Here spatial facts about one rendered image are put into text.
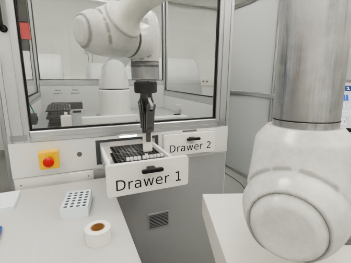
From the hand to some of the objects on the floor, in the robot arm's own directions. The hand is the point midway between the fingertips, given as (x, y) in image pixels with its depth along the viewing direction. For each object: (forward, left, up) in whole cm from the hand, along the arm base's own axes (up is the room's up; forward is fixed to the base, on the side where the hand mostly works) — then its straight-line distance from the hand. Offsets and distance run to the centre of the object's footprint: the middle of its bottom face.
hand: (147, 141), depth 83 cm
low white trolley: (-7, +40, -99) cm, 107 cm away
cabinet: (+80, +14, -96) cm, 126 cm away
